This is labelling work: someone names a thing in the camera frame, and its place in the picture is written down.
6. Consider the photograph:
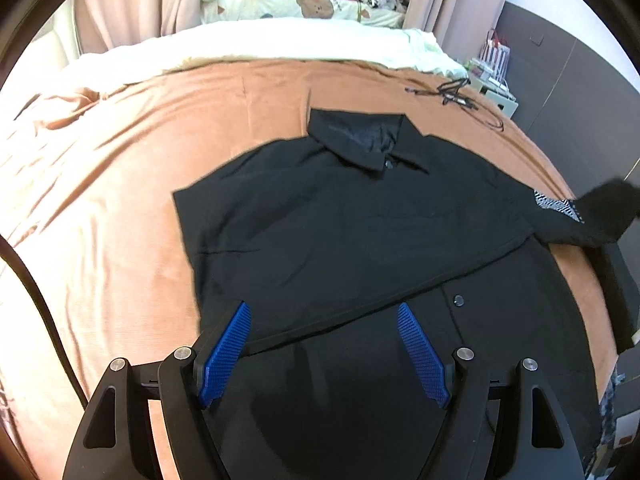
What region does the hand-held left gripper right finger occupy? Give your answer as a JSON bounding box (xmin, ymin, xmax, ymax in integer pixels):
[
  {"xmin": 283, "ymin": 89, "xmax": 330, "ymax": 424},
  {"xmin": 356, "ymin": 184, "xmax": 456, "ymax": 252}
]
[{"xmin": 396, "ymin": 302, "xmax": 583, "ymax": 480}]

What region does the cream padded headboard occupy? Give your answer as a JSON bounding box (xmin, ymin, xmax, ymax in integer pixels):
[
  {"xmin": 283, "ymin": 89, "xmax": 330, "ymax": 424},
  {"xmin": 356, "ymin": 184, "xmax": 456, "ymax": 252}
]
[{"xmin": 27, "ymin": 10, "xmax": 86, "ymax": 78}]

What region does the black button shirt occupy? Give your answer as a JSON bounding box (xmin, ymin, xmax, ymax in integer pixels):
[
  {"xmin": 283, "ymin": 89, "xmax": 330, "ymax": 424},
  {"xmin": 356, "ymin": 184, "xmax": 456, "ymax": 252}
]
[{"xmin": 172, "ymin": 108, "xmax": 640, "ymax": 480}]

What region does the white nightstand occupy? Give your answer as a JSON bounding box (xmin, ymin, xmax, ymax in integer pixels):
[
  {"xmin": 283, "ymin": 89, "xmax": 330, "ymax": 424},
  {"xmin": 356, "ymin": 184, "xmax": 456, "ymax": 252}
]
[{"xmin": 470, "ymin": 72, "xmax": 520, "ymax": 120}]

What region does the striped gift bag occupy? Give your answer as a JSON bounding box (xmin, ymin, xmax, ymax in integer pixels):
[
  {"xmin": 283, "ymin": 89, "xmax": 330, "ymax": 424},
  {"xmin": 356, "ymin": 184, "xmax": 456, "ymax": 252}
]
[{"xmin": 479, "ymin": 30, "xmax": 512, "ymax": 83}]

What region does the bear print pillow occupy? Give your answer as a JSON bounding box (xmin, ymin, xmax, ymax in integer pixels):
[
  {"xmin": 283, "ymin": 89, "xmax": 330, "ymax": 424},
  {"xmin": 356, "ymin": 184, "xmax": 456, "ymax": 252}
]
[{"xmin": 201, "ymin": 0, "xmax": 406, "ymax": 28}]

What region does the white duvet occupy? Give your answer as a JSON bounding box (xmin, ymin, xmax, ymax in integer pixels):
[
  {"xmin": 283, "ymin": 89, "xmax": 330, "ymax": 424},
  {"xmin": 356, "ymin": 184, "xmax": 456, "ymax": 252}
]
[{"xmin": 65, "ymin": 25, "xmax": 468, "ymax": 91}]

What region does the thick black cable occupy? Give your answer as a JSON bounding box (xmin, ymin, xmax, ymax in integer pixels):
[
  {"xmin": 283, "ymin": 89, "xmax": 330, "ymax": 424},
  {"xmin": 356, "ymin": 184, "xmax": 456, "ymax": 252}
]
[{"xmin": 0, "ymin": 237, "xmax": 88, "ymax": 406}]

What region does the orange-brown bed cover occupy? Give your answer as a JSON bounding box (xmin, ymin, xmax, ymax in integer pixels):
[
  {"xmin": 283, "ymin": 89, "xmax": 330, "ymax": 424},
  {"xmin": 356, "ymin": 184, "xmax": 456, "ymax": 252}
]
[{"xmin": 0, "ymin": 57, "xmax": 621, "ymax": 480}]

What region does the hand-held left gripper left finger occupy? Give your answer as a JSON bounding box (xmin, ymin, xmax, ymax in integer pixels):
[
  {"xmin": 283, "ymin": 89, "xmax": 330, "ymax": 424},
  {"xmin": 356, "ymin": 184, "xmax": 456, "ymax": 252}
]
[{"xmin": 62, "ymin": 300, "xmax": 253, "ymax": 480}]

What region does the thin black cable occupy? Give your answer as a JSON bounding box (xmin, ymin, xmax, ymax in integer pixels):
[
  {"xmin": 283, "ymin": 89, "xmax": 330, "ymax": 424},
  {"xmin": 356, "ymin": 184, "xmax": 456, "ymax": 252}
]
[{"xmin": 405, "ymin": 77, "xmax": 506, "ymax": 132}]

